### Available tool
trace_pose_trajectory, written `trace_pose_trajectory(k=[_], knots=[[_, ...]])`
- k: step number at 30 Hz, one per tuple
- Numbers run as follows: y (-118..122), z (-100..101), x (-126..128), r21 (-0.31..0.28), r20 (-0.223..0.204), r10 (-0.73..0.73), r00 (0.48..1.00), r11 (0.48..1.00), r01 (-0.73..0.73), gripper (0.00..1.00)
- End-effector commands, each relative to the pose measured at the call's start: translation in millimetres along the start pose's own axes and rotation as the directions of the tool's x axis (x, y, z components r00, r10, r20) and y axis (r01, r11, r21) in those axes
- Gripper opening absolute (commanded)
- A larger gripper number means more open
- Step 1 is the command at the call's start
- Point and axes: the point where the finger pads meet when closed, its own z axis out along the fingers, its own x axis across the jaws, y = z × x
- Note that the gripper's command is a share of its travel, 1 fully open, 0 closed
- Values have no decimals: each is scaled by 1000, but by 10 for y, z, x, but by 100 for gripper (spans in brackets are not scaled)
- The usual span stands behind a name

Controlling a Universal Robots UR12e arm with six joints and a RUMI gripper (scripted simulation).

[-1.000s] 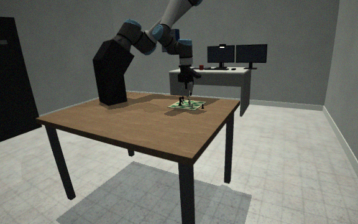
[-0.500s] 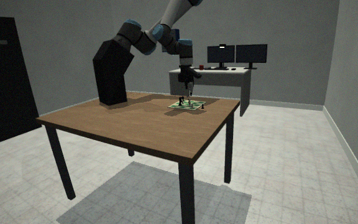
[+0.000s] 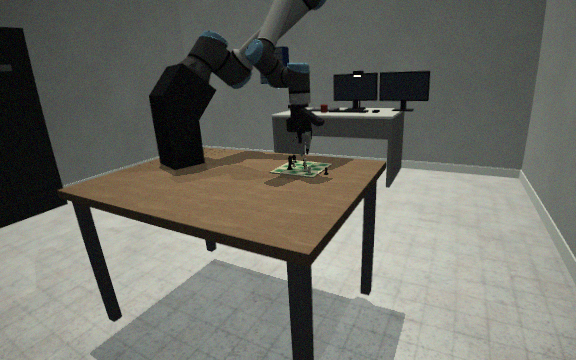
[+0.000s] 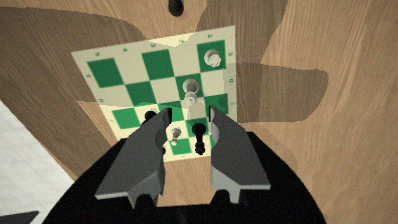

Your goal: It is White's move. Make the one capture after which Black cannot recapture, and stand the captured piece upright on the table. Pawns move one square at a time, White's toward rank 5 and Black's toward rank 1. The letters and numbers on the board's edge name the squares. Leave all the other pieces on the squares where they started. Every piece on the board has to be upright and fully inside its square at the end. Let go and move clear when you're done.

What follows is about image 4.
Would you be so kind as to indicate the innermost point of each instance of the green and cream chessboard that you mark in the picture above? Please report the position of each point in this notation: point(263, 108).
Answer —
point(127, 80)

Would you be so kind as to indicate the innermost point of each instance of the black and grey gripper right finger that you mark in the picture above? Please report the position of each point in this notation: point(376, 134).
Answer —
point(256, 176)

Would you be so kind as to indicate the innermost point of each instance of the white pawn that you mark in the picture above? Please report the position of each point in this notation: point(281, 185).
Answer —
point(175, 133)

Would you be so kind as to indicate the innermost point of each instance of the white chess rook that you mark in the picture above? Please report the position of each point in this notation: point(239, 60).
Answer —
point(212, 58)

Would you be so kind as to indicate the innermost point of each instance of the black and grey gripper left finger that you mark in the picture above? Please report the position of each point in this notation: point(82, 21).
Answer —
point(133, 166)

